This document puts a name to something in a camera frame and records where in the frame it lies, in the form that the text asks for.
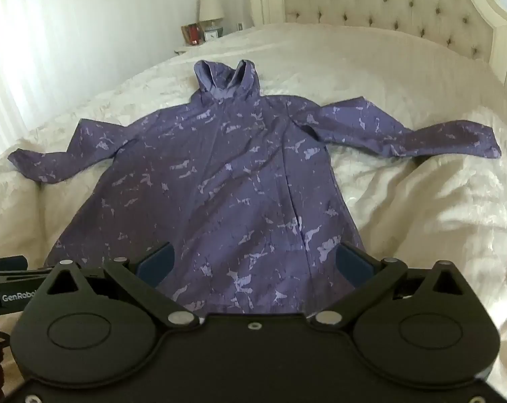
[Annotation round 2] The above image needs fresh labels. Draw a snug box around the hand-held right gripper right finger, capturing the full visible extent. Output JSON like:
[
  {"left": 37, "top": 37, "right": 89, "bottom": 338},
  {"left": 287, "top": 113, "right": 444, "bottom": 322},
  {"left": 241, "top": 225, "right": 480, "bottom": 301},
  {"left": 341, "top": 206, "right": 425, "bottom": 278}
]
[{"left": 309, "top": 241, "right": 466, "bottom": 331}]

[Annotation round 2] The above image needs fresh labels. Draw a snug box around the bed with cream cover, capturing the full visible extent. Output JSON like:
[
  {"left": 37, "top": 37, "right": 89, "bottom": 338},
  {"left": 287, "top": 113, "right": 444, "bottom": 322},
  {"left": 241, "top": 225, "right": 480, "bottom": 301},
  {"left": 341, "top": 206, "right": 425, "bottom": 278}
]
[{"left": 0, "top": 22, "right": 507, "bottom": 391}]

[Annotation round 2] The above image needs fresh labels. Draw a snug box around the cream shade table lamp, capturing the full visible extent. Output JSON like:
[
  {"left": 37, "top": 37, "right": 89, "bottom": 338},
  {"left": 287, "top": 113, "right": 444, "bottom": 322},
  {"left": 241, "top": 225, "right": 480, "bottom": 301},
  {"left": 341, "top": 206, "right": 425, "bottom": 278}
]
[{"left": 198, "top": 0, "right": 225, "bottom": 36}]

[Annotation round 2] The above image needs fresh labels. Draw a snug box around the purple patterned hooded jacket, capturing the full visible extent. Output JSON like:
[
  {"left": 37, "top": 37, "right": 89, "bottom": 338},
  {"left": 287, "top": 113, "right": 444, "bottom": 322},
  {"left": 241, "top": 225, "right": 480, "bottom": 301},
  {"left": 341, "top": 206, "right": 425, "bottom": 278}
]
[{"left": 8, "top": 59, "right": 502, "bottom": 315}]

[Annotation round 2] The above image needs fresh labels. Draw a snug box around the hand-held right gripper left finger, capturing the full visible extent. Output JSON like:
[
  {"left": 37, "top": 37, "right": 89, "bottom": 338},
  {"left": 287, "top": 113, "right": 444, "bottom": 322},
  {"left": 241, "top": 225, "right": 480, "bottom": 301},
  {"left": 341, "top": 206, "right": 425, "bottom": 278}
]
[{"left": 46, "top": 241, "right": 200, "bottom": 329}]

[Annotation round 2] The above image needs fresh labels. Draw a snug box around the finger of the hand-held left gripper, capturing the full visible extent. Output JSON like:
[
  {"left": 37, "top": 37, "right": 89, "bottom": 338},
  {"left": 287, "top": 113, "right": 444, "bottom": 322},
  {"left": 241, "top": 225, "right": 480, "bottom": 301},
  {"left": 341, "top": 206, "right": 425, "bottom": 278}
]
[{"left": 0, "top": 256, "right": 28, "bottom": 271}]

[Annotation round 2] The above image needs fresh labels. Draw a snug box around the cream tufted headboard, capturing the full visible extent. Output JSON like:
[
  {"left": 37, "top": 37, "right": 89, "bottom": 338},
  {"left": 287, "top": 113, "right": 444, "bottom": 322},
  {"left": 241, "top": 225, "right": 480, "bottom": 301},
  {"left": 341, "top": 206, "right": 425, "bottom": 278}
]
[{"left": 247, "top": 0, "right": 507, "bottom": 101}]

